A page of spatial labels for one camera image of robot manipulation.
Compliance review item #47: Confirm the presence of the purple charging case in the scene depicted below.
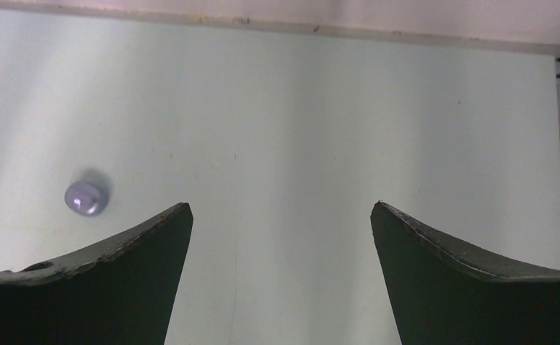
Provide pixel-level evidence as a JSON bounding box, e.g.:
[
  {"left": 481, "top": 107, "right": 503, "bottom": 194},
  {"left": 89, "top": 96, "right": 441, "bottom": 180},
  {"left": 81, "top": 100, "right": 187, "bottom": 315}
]
[{"left": 64, "top": 181, "right": 109, "bottom": 217}]

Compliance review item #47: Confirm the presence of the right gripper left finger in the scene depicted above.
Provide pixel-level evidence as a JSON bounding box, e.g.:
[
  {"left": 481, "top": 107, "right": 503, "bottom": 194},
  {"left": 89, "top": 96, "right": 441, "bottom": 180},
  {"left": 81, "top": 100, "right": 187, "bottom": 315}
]
[{"left": 0, "top": 203, "right": 193, "bottom": 344}]

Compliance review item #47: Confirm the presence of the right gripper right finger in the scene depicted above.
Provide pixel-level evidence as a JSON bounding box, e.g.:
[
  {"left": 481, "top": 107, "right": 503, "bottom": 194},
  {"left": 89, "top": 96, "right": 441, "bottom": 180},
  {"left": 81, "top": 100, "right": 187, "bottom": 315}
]
[{"left": 370, "top": 202, "right": 560, "bottom": 344}]

